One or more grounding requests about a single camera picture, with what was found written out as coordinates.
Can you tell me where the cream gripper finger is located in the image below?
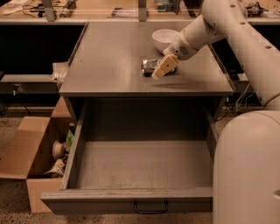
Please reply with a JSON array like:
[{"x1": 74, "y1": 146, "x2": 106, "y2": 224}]
[{"x1": 151, "y1": 54, "x2": 179, "y2": 80}]

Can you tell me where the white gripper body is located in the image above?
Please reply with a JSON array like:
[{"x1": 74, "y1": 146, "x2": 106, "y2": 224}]
[{"x1": 163, "y1": 31, "x2": 198, "y2": 60}]

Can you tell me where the crushed redbull can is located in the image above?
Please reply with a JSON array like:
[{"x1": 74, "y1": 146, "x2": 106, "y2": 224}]
[{"x1": 141, "y1": 59, "x2": 178, "y2": 76}]

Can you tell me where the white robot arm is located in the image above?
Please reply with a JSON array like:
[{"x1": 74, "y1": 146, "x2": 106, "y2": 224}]
[{"x1": 152, "y1": 0, "x2": 280, "y2": 224}]

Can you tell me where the grey drawer cabinet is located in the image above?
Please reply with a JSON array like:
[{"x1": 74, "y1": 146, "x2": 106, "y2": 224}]
[{"x1": 59, "y1": 21, "x2": 236, "y2": 123}]

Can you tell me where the open grey top drawer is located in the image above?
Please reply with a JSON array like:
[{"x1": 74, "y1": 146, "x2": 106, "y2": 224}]
[{"x1": 41, "y1": 99, "x2": 217, "y2": 214}]

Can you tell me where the white ceramic bowl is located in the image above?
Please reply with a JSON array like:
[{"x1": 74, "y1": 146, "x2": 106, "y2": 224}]
[{"x1": 152, "y1": 29, "x2": 179, "y2": 52}]

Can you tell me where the green snack bag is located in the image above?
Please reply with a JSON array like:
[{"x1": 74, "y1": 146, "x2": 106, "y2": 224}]
[{"x1": 66, "y1": 130, "x2": 74, "y2": 152}]

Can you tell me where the white cup in box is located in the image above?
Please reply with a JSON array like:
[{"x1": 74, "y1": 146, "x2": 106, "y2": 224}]
[{"x1": 52, "y1": 140, "x2": 65, "y2": 160}]

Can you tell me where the crumpled wrapper in box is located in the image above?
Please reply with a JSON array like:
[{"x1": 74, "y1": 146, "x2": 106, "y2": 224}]
[{"x1": 44, "y1": 158, "x2": 66, "y2": 178}]

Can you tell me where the open cardboard box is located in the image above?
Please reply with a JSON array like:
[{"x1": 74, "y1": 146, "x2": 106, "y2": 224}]
[{"x1": 0, "y1": 97, "x2": 72, "y2": 213}]

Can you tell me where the black drawer handle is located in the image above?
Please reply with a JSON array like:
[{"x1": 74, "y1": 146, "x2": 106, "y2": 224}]
[{"x1": 134, "y1": 201, "x2": 169, "y2": 214}]

